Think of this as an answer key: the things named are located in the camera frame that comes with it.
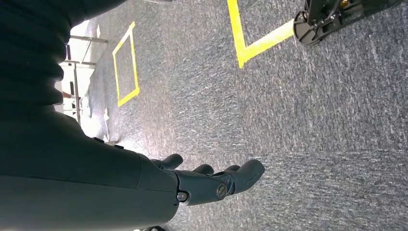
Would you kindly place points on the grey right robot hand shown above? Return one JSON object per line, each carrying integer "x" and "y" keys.
{"x": 79, "y": 191}

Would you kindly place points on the yellow floor tape square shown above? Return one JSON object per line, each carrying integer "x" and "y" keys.
{"x": 129, "y": 96}

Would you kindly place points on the white table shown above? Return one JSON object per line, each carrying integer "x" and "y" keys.
{"x": 79, "y": 32}

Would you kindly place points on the yellow floor tape corner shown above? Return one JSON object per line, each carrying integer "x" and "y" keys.
{"x": 237, "y": 32}

